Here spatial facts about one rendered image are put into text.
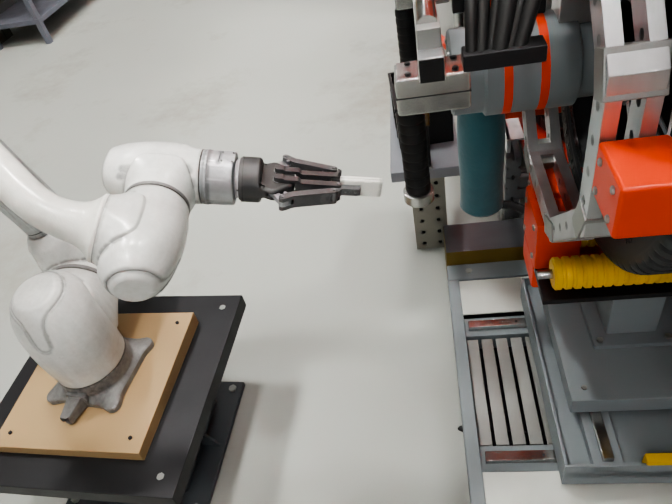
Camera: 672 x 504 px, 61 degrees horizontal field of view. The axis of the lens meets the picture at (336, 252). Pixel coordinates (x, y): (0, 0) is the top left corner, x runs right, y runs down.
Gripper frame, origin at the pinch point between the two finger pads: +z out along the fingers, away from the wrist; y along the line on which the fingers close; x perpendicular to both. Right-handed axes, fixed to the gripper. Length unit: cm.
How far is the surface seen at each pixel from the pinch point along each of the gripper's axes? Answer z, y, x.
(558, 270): 34.2, -9.7, 7.9
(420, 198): 6.9, -13.4, -8.4
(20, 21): -204, 314, 111
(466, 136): 20.0, 13.5, -2.8
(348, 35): 12, 232, 69
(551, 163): 36.3, 10.6, -0.1
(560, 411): 47, -14, 45
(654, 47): 24.6, -21.8, -35.5
